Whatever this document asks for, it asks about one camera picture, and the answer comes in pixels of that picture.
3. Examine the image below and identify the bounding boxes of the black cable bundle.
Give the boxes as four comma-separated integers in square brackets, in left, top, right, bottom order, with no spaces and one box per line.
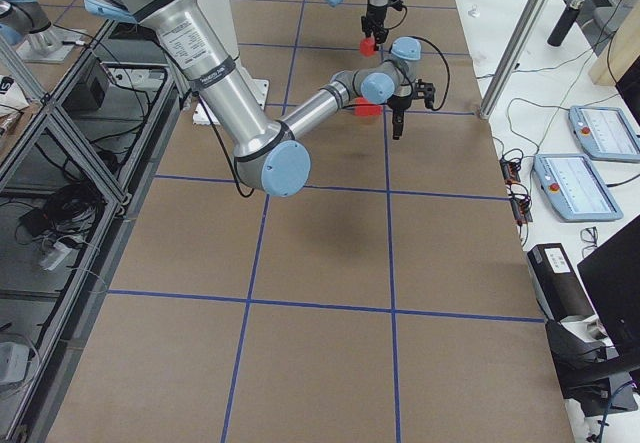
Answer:
[14,182,109,264]

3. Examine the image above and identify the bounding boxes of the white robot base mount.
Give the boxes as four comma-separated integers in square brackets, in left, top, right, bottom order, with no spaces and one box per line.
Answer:
[192,0,270,127]

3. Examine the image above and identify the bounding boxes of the blue teach pendant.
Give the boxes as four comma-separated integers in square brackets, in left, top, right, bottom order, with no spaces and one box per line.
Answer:
[569,106,639,163]
[533,153,623,222]

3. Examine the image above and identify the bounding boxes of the aluminium frame rack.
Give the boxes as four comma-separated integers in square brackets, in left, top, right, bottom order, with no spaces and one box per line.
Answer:
[1,22,183,442]

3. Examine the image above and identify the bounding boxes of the black monitor right desk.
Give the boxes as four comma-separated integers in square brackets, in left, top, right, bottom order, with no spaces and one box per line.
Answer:
[545,219,639,416]

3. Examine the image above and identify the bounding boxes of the eyeglasses on desk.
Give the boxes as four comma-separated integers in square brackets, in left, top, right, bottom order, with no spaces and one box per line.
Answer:
[580,226,599,258]

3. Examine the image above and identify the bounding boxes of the orange circuit boards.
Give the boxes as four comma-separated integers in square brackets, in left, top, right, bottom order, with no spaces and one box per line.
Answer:
[499,157,533,227]

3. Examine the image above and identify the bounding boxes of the brown black cardboard box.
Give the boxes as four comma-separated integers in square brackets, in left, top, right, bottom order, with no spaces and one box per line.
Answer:
[527,243,595,323]

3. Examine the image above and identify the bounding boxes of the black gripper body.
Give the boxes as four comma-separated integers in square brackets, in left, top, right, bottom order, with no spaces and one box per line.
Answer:
[361,6,387,38]
[385,82,414,112]

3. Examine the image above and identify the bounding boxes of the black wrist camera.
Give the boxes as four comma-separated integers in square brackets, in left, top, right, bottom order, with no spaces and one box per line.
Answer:
[387,0,405,11]
[414,79,436,110]

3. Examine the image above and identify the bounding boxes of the aluminium frame post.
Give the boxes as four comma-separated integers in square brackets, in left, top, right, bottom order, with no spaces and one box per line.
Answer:
[478,0,548,120]

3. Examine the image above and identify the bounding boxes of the near blue teach pendant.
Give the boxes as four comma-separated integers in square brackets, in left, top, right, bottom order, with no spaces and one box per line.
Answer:
[533,153,623,222]

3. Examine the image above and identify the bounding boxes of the far blue teach pendant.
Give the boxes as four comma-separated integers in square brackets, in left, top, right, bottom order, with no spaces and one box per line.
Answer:
[569,106,639,163]

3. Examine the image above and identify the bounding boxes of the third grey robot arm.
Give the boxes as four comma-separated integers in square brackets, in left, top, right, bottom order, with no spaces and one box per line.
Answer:
[1,0,85,63]

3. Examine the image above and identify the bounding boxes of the red block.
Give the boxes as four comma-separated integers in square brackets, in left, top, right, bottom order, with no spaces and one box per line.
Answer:
[359,37,377,57]
[353,97,383,117]

